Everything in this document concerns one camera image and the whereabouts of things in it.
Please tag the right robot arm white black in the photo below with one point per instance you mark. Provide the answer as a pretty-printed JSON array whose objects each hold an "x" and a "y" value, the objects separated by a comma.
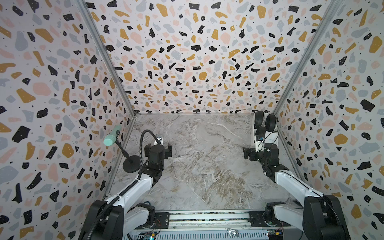
[{"x": 318, "y": 216}]

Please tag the black belt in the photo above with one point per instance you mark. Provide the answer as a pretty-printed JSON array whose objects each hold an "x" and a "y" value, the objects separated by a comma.
[
  {"x": 258, "y": 119},
  {"x": 260, "y": 134},
  {"x": 270, "y": 123}
]

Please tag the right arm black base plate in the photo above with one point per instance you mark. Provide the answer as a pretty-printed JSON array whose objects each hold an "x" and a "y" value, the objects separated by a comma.
[{"x": 256, "y": 218}]

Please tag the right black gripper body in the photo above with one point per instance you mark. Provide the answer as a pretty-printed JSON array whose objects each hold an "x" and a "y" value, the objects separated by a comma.
[{"x": 261, "y": 157}]

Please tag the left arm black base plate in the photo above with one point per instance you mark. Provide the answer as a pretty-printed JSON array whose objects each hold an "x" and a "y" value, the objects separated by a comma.
[{"x": 156, "y": 220}]

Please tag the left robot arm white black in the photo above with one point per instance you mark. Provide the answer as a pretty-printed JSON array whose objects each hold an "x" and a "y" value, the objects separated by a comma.
[{"x": 120, "y": 214}]

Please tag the aluminium mounting rail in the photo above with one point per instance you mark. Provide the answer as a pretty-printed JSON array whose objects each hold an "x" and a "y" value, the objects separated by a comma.
[{"x": 211, "y": 225}]

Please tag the white storage roll organizer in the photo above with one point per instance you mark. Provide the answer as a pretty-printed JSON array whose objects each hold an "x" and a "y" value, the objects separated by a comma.
[{"x": 271, "y": 137}]

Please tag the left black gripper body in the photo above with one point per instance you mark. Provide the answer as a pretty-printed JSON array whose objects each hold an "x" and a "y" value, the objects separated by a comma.
[{"x": 168, "y": 153}]

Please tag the green microphone on black stand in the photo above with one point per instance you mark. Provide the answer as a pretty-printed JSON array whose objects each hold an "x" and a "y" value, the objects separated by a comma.
[{"x": 131, "y": 164}]

